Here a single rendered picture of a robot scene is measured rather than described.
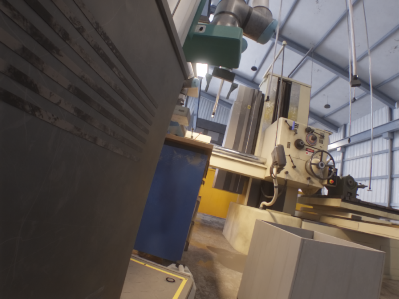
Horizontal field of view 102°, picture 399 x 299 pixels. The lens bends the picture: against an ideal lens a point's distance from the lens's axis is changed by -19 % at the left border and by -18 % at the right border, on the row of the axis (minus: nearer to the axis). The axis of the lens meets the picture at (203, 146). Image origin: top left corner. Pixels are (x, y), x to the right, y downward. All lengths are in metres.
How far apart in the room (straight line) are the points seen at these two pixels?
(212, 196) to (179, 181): 3.54
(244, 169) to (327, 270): 2.06
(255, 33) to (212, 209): 4.32
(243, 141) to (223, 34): 2.64
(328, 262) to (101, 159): 0.85
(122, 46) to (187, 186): 1.16
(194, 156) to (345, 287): 1.04
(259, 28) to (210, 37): 0.25
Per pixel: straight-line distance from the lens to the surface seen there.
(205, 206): 4.81
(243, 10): 0.88
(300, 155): 2.81
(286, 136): 2.77
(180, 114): 1.37
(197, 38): 0.74
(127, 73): 0.21
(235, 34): 0.71
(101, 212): 0.23
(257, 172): 2.82
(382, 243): 3.79
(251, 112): 3.44
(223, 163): 2.71
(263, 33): 0.90
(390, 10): 9.45
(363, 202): 3.24
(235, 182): 3.11
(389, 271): 3.99
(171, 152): 1.34
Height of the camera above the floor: 0.64
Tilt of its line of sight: 13 degrees up
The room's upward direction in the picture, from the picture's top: 15 degrees clockwise
